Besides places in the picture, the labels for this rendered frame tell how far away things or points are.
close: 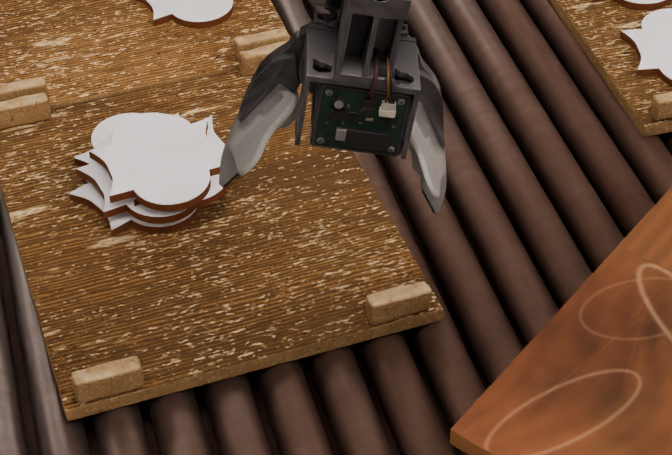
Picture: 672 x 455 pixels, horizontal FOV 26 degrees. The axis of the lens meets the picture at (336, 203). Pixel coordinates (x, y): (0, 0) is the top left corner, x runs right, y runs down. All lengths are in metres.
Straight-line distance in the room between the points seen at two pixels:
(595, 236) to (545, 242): 0.05
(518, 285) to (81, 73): 0.54
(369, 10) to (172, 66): 0.78
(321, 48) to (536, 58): 0.78
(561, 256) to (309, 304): 0.25
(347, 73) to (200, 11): 0.81
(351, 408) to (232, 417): 0.10
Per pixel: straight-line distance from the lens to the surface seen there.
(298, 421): 1.26
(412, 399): 1.28
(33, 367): 1.34
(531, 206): 1.47
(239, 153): 0.96
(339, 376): 1.30
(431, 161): 0.97
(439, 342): 1.33
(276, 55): 0.95
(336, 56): 0.88
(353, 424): 1.26
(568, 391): 1.14
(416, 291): 1.31
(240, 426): 1.26
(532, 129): 1.56
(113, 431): 1.27
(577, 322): 1.19
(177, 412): 1.28
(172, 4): 1.69
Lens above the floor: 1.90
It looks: 42 degrees down
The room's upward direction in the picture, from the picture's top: straight up
